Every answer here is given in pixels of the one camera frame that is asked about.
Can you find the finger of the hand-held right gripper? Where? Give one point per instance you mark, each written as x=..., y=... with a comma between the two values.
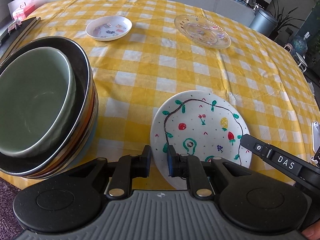
x=275, y=156

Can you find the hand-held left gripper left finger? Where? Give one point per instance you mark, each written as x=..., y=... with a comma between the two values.
x=147, y=162

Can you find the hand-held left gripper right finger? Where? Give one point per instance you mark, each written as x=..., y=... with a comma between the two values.
x=171, y=163

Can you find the white painted fruit plate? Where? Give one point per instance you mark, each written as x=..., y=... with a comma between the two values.
x=200, y=130

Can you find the stack of metal-rimmed bowls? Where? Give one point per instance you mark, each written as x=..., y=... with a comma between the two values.
x=80, y=80

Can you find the green ceramic bowl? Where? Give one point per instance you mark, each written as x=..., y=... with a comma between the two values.
x=32, y=100

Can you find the person's right hand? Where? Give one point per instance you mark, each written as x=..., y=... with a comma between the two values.
x=312, y=233

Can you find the white-edged device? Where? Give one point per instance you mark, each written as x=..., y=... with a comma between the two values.
x=315, y=135

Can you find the white stool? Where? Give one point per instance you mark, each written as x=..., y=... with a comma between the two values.
x=302, y=61

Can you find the yellow checked tablecloth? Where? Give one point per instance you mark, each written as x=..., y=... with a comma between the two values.
x=150, y=62

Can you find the blue patterned jar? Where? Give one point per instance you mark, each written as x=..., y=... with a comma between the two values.
x=299, y=44

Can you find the grey trash bin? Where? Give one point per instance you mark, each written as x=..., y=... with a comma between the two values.
x=262, y=22

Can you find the clear glass plate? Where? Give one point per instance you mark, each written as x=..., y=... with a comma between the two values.
x=202, y=31

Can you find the potted long-leaf plant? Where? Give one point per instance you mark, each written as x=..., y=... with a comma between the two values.
x=285, y=17

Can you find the small white sticker plate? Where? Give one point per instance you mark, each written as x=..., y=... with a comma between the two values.
x=108, y=27

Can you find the purple rug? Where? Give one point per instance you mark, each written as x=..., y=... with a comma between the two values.
x=7, y=205

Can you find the brown hardcover book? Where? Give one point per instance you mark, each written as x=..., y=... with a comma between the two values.
x=32, y=27

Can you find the black notebook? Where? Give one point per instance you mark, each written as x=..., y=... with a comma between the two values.
x=15, y=40

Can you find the red storage box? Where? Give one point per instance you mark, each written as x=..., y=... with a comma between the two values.
x=23, y=11

